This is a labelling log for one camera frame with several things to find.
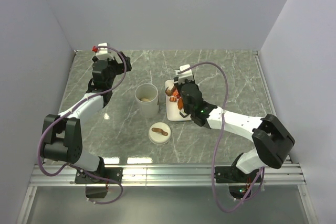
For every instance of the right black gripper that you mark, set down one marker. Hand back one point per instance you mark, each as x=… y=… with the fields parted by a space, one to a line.
x=180 y=85

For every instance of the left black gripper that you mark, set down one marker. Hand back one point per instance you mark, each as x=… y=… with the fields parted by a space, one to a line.
x=128 y=61

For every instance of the brown sausage piece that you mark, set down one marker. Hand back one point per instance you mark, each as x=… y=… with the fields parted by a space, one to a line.
x=180 y=104

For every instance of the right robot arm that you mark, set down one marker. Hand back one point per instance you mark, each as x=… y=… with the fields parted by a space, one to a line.
x=214 y=117

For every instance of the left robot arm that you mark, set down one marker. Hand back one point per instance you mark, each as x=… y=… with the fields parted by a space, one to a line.
x=61 y=139

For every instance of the white cylindrical lunch container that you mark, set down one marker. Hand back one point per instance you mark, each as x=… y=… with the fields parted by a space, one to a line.
x=147 y=109

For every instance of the red crab toy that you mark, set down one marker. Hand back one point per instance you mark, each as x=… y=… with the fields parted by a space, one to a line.
x=175 y=92

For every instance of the white rectangular plate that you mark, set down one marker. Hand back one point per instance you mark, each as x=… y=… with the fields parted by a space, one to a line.
x=173 y=113

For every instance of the white round container lid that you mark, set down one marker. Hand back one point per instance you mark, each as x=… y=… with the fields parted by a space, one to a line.
x=160 y=133

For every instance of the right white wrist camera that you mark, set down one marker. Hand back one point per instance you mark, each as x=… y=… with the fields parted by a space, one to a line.
x=184 y=72

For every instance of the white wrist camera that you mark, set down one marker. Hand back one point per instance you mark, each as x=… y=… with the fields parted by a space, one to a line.
x=184 y=72
x=102 y=52

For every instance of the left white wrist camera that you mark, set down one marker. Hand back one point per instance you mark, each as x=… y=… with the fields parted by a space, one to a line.
x=102 y=52

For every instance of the aluminium right side rail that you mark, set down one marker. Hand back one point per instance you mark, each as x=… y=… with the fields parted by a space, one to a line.
x=267 y=90

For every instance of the aluminium rail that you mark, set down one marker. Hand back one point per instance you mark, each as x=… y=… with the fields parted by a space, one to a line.
x=267 y=90
x=169 y=175

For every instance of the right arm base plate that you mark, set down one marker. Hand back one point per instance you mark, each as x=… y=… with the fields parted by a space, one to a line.
x=231 y=174

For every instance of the aluminium front rail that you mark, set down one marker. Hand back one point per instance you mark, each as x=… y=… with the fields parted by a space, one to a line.
x=169 y=175

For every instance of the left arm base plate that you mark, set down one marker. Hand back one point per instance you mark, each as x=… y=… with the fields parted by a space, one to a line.
x=99 y=177

